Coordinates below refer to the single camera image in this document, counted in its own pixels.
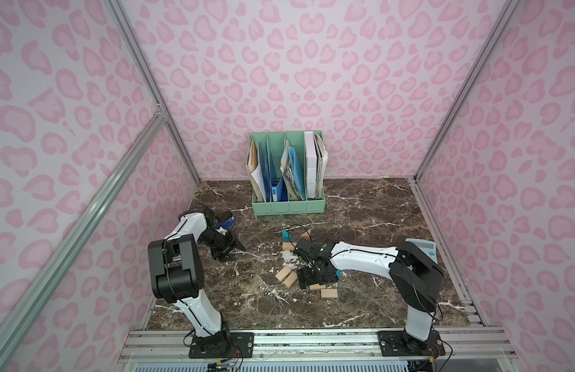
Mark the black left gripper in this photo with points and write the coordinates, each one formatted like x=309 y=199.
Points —
x=227 y=247

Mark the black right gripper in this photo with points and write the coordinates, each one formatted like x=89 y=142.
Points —
x=316 y=270

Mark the natural wooden rectangular block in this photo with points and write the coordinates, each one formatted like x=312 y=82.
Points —
x=288 y=246

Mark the teal triangular wooden block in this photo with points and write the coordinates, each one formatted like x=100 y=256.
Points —
x=286 y=236

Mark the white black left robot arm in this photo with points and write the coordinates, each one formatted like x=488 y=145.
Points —
x=177 y=272

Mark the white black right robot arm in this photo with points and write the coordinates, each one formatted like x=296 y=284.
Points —
x=412 y=267

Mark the mint green file organizer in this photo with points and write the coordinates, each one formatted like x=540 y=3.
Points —
x=287 y=204

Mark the papers and folders stack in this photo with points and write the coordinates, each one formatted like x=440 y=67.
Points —
x=287 y=165

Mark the teal desk calculator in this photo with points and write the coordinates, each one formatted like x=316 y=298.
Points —
x=426 y=246

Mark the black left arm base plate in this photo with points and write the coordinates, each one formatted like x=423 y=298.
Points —
x=222 y=345

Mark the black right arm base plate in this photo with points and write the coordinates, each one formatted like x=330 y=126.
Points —
x=399 y=343

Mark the aluminium front rail frame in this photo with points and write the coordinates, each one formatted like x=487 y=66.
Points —
x=329 y=349

